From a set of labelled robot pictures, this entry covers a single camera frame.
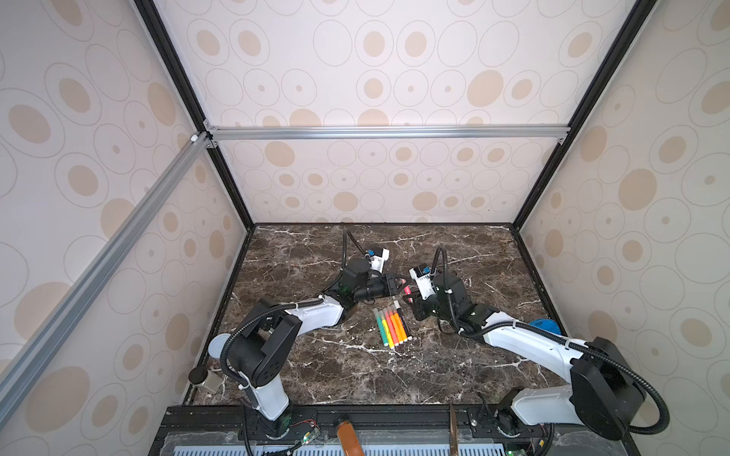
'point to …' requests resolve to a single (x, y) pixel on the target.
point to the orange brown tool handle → (349, 441)
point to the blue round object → (547, 325)
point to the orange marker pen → (395, 326)
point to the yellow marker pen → (386, 328)
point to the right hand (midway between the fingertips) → (416, 293)
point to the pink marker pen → (407, 290)
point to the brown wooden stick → (453, 440)
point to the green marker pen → (381, 328)
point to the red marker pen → (390, 327)
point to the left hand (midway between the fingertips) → (419, 283)
